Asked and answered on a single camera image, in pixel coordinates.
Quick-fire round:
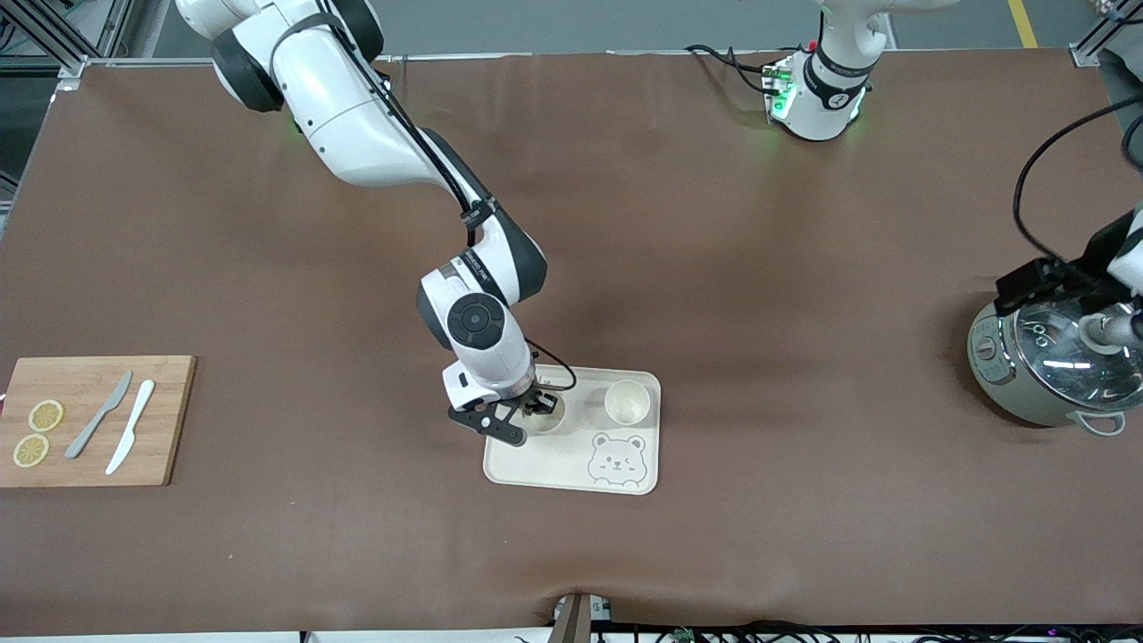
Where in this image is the wooden cutting board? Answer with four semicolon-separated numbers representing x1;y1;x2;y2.
0;355;197;489

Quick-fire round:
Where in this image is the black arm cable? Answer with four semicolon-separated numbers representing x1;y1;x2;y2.
1014;94;1143;264
353;49;580;396

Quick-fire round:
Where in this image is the black left base cable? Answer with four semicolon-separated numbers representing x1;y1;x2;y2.
684;43;771;95

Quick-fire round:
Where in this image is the grey-green cooking pot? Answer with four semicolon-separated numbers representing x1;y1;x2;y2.
967;295;1143;437

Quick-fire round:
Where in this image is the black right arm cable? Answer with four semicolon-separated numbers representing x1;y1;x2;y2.
353;49;580;396

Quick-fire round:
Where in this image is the aluminium frame profile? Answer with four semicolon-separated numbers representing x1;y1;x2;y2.
0;0;215;90
1069;0;1143;68

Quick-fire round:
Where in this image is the grey plastic knife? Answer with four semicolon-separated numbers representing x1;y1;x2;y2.
64;370;134;460

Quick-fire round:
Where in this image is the white plastic knife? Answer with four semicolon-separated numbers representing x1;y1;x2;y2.
104;379;156;476

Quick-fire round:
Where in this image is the white IKEA cup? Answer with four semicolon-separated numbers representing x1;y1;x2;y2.
525;393;567;437
604;380;650;425

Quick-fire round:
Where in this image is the metal table edge bracket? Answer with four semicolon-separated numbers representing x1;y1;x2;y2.
549;591;613;643

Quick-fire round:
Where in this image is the glass pot lid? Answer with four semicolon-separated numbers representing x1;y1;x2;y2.
1012;299;1143;413

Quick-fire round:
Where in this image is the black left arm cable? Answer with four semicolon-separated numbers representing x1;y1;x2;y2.
1014;94;1143;264

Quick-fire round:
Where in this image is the cream tray with bear print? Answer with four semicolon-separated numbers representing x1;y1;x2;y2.
482;362;663;497

